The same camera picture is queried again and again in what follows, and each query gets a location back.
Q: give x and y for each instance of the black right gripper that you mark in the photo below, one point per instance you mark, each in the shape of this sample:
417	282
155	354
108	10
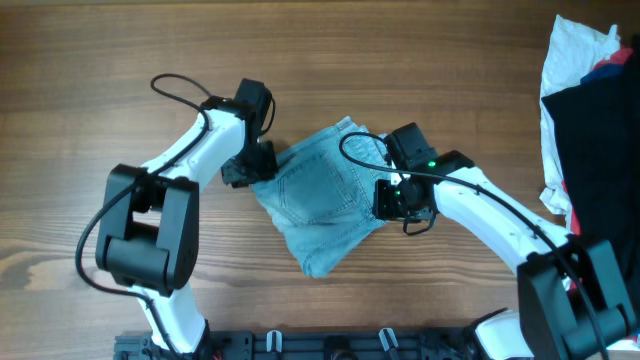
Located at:
385	201

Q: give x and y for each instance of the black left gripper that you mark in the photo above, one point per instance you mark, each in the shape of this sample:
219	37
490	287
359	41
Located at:
242	173

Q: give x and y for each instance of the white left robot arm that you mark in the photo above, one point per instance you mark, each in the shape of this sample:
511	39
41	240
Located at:
148	238

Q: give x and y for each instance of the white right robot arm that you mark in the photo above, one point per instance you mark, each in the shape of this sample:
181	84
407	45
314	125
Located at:
572	301

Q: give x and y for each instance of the black garment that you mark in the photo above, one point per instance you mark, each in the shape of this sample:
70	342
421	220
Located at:
597	135

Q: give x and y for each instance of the white cloth garment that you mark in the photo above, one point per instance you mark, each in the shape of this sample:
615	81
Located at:
574	49

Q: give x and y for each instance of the blue garment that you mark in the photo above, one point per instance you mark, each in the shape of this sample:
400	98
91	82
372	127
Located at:
604	71

